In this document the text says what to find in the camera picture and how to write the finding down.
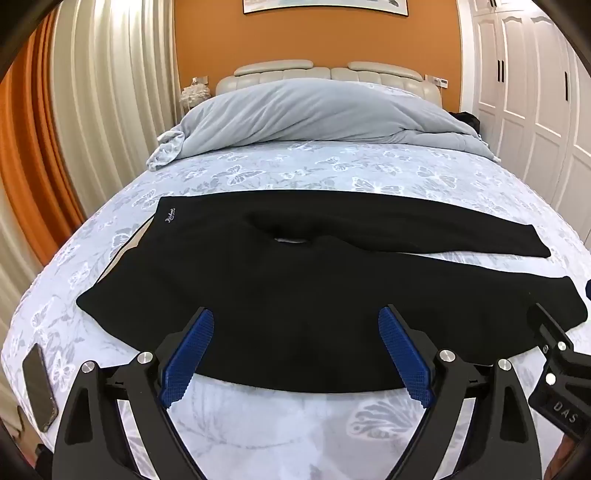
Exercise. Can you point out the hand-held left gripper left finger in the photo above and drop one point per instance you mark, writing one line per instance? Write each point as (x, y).
(191, 350)

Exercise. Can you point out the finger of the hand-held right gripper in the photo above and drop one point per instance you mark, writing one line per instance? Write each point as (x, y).
(551, 330)

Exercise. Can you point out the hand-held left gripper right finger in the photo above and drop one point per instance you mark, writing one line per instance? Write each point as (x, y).
(404, 350)

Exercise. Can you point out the black pants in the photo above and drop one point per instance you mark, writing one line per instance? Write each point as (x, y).
(277, 300)

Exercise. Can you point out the black smartphone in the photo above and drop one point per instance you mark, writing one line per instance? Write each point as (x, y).
(40, 387)

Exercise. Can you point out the cream curtain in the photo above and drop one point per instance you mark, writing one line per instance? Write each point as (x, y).
(111, 92)
(23, 277)

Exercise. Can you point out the butterfly print bed sheet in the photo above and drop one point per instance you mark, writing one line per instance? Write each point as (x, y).
(323, 170)

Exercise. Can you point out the dark cloth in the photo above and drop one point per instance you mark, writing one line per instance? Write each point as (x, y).
(468, 122)

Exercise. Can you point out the white flower ornament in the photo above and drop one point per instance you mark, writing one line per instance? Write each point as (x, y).
(195, 97)

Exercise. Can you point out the grey duvet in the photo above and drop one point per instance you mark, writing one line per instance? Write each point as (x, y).
(300, 110)

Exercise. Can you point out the orange curtain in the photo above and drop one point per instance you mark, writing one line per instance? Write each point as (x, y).
(32, 138)

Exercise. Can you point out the cream padded headboard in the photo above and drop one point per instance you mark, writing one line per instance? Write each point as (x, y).
(300, 71)

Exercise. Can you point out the wall control panel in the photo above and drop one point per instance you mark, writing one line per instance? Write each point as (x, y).
(438, 82)

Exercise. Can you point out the wall switch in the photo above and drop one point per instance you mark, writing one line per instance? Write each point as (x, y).
(200, 79)

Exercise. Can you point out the framed wall picture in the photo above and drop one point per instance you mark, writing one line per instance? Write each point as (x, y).
(323, 5)

